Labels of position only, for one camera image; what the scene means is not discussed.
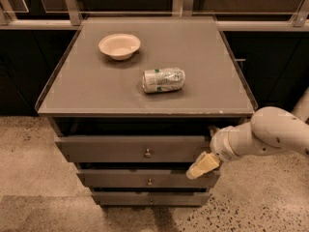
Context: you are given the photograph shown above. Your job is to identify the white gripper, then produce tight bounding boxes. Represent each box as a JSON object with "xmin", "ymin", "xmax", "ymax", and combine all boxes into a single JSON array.
[{"xmin": 186, "ymin": 126, "xmax": 239, "ymax": 180}]

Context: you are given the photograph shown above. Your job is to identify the grey top drawer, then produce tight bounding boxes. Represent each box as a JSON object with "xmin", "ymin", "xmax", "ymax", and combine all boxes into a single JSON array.
[{"xmin": 55, "ymin": 135, "xmax": 210, "ymax": 162}]

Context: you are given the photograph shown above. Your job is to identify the grey drawer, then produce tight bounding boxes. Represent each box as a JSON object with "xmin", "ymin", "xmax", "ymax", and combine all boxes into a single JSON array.
[
  {"xmin": 55, "ymin": 135, "xmax": 210, "ymax": 162},
  {"xmin": 77, "ymin": 169, "xmax": 219, "ymax": 189},
  {"xmin": 92, "ymin": 191, "xmax": 210, "ymax": 207}
]

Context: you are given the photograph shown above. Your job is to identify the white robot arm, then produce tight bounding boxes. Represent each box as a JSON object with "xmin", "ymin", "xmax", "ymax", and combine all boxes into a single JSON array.
[{"xmin": 186, "ymin": 88, "xmax": 309, "ymax": 180}]

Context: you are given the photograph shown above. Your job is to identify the grey drawer cabinet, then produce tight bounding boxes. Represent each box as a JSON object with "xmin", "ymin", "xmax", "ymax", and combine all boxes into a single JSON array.
[{"xmin": 36, "ymin": 17, "xmax": 257, "ymax": 194}]

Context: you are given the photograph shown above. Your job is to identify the grey bottom drawer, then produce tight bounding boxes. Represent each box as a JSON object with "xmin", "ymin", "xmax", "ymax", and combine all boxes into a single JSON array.
[{"xmin": 92, "ymin": 191, "xmax": 210, "ymax": 207}]

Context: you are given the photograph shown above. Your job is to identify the grey middle drawer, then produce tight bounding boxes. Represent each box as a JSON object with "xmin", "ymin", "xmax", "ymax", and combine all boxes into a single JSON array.
[{"xmin": 77, "ymin": 169, "xmax": 219, "ymax": 189}]

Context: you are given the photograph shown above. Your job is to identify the crushed silver green can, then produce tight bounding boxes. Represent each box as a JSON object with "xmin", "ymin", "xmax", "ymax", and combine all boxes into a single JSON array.
[{"xmin": 142, "ymin": 68, "xmax": 185, "ymax": 94}]

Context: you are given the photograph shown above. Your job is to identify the beige paper bowl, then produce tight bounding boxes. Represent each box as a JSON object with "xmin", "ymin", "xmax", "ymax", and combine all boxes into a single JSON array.
[{"xmin": 98, "ymin": 34, "xmax": 141, "ymax": 61}]

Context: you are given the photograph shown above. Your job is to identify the glass railing with metal posts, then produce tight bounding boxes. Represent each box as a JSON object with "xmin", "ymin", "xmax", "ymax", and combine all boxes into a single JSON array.
[{"xmin": 0, "ymin": 0, "xmax": 308, "ymax": 31}]

